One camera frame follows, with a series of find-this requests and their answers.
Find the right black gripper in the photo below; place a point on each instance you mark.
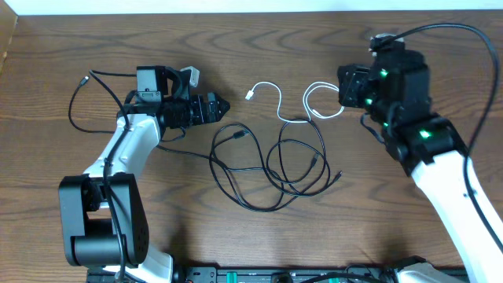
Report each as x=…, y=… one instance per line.
x=357, y=79

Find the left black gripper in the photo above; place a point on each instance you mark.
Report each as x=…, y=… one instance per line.
x=201, y=117

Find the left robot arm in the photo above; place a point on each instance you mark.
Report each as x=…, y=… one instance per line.
x=103, y=220

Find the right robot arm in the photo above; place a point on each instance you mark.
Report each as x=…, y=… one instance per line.
x=433, y=154

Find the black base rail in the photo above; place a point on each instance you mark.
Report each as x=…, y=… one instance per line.
x=354, y=273

